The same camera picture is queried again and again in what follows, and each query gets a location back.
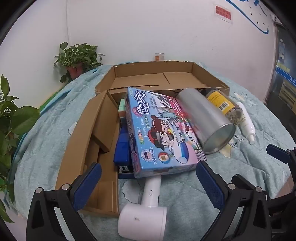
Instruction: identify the blue cartoon board game box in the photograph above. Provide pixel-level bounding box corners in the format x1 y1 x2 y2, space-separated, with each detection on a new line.
125 87 207 179

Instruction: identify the blue stapler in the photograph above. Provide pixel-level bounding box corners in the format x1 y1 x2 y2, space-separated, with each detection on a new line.
113 128 131 166

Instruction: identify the teal printed blanket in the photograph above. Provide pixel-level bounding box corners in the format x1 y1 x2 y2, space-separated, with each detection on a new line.
9 62 296 241

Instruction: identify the blue wall decal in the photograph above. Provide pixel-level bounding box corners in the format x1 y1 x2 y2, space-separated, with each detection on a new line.
225 0 270 35

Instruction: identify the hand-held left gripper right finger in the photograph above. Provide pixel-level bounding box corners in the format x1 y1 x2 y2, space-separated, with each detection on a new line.
195 160 271 241

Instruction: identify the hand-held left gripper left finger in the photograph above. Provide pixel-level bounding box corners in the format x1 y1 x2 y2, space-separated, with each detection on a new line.
26 162 102 241

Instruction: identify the white hair dryer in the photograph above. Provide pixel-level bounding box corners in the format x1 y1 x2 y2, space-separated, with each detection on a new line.
117 174 167 237

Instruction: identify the white wall conduit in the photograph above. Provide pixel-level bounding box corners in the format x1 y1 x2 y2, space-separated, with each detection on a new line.
66 0 72 45

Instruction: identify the small potted plant red pot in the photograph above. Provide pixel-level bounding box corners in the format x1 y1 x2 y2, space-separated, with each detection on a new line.
54 42 105 83

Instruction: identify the dark glass door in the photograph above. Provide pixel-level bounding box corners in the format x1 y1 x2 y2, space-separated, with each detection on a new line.
264 14 296 112

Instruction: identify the brown cardboard box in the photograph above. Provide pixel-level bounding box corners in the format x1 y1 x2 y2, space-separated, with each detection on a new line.
55 61 230 217

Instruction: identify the white squeeze tube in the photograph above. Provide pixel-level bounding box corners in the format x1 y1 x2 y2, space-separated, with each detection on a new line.
236 102 256 145

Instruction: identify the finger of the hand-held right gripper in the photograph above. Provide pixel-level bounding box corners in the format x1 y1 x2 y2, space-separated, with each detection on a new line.
266 144 296 168
231 174 270 200

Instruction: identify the red wall sign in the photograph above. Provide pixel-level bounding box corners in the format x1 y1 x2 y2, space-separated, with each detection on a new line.
215 5 232 22

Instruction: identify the clear jar with yellow label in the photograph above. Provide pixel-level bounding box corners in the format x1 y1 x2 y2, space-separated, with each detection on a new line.
205 88 244 126

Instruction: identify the silver tin can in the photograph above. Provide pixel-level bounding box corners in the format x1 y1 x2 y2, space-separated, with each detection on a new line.
176 88 236 155

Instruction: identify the large leafy green plant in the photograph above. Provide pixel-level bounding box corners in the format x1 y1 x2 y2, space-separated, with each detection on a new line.
0 74 41 223

